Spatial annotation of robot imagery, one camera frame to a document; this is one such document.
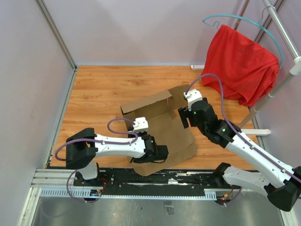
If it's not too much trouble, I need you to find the brown cardboard box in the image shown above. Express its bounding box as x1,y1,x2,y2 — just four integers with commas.
120,84,197,176

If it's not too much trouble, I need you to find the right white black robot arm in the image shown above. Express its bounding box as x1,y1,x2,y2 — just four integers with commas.
178,97,301,212

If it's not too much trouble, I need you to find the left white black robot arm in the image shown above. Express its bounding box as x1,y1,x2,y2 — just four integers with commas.
65,128,168,186

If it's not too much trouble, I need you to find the red cloth shirt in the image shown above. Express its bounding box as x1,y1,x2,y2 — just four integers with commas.
201,25,280,107

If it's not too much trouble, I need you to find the teal clothes hanger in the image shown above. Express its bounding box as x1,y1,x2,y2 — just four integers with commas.
202,6,284,70

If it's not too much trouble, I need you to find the white clothes rack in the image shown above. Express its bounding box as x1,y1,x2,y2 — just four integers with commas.
190,0,301,137

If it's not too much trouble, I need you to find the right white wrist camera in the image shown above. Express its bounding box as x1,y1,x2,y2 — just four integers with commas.
183,89,203,111

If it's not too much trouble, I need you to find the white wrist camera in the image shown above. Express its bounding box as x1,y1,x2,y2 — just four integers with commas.
183,89,203,111
128,117,149,136

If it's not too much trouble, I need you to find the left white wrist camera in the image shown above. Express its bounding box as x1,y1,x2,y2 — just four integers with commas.
128,117,149,136

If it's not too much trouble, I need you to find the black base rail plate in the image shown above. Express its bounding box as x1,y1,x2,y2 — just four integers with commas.
73,168,231,194

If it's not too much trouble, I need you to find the grey slotted cable duct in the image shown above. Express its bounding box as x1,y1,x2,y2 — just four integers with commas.
40,188,217,201

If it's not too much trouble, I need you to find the aluminium frame post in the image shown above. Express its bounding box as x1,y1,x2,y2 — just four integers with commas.
35,0,78,71

